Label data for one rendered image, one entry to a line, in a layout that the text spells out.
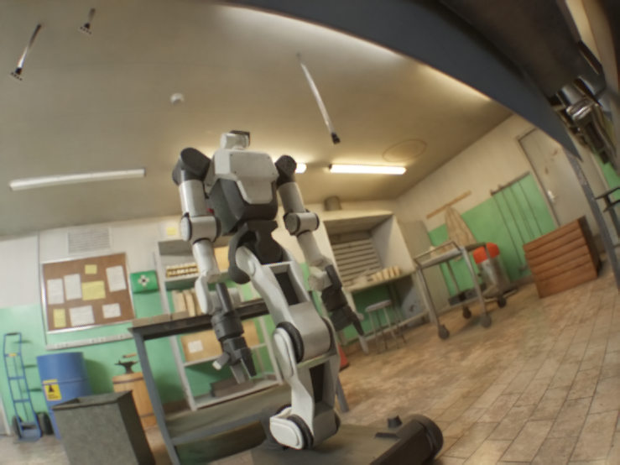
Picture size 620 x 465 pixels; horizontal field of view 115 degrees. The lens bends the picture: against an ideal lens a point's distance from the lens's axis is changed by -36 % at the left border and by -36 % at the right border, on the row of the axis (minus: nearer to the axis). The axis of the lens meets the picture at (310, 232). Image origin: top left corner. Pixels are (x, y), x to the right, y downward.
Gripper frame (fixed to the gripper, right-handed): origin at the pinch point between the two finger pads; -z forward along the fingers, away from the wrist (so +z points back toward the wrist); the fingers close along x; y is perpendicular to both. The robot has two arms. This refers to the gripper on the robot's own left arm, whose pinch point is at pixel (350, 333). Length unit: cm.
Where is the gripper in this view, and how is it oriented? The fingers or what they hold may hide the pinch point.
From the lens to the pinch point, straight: 117.7
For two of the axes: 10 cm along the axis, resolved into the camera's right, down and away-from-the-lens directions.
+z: -4.0, -8.2, 4.1
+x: 4.9, -5.7, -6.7
